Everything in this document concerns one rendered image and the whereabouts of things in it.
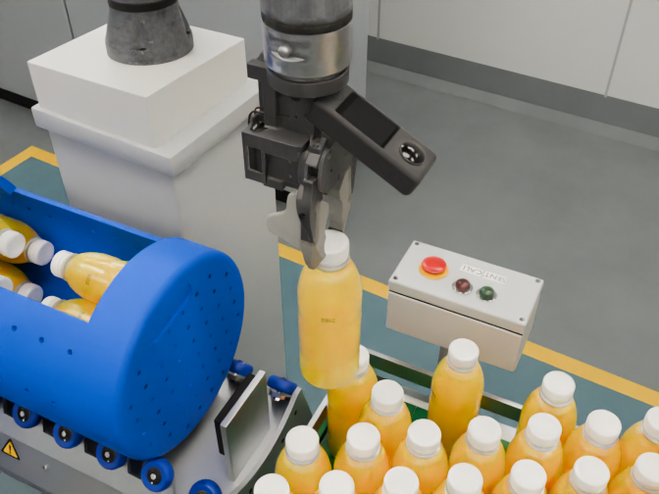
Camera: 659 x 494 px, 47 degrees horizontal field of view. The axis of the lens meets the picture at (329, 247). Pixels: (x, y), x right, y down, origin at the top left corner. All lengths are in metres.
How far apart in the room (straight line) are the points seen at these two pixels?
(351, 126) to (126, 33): 0.75
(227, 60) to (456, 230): 1.71
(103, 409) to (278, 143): 0.40
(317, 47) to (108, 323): 0.43
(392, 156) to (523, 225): 2.37
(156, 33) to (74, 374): 0.63
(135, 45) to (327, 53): 0.75
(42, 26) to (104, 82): 2.15
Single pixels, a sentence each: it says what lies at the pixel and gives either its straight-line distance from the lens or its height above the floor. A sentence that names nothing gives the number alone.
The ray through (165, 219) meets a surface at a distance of 1.37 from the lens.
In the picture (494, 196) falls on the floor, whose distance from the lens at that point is 3.12.
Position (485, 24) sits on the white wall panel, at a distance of 3.68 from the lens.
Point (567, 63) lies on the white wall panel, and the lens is 3.63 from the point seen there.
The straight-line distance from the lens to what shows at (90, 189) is 1.49.
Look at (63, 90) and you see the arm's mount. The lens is 1.38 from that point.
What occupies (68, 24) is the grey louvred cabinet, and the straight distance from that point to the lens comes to 3.31.
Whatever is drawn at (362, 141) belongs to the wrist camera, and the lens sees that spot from 0.64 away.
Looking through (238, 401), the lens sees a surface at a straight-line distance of 1.00.
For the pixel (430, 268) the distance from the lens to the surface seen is 1.08.
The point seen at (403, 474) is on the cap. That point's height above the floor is 1.10.
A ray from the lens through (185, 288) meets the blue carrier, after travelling 0.94.
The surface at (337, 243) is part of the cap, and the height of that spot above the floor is 1.34.
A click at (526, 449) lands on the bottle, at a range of 0.96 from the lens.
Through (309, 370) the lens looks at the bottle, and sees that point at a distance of 0.86.
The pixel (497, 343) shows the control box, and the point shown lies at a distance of 1.08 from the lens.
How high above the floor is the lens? 1.84
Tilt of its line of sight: 41 degrees down
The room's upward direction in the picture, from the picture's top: straight up
